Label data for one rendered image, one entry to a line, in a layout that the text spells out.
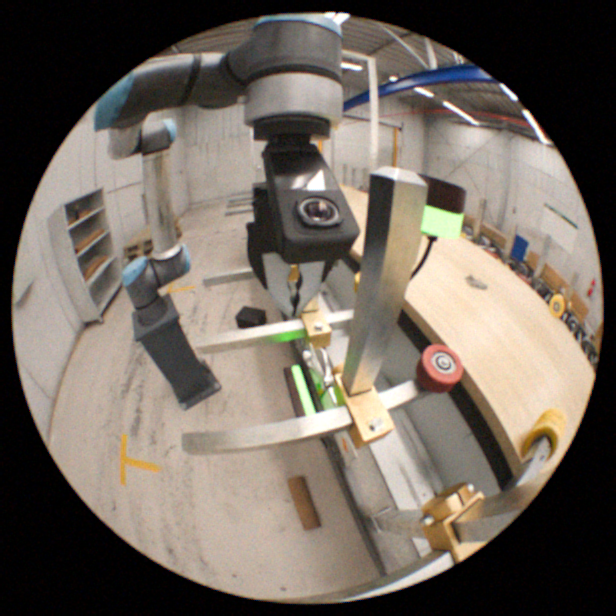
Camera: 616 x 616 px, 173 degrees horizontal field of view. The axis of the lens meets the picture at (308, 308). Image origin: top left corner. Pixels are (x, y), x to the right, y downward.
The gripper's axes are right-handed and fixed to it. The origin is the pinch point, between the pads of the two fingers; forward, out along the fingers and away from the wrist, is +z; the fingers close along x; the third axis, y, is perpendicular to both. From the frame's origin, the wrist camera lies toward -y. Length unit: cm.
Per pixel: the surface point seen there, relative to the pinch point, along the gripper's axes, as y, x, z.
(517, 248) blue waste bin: 156, -553, 42
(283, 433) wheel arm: -9.4, 3.9, 12.9
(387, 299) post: -6.5, -7.1, -5.2
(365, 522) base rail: -29.0, -5.6, 28.6
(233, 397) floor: 48, 28, 100
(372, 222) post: -4.1, -5.6, -11.5
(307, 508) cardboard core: -26, 3, 91
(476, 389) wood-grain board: -15.7, -25.7, 8.8
